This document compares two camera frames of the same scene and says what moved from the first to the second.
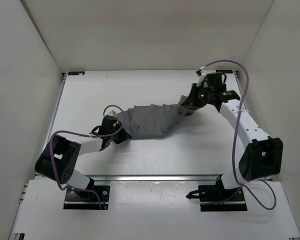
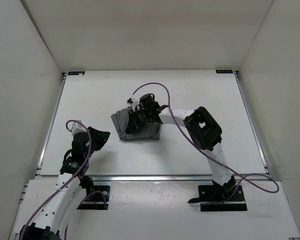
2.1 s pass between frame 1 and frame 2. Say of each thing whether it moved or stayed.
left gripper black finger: moved
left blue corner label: stayed
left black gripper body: moved
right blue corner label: stayed
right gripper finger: moved
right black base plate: stayed
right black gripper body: moved
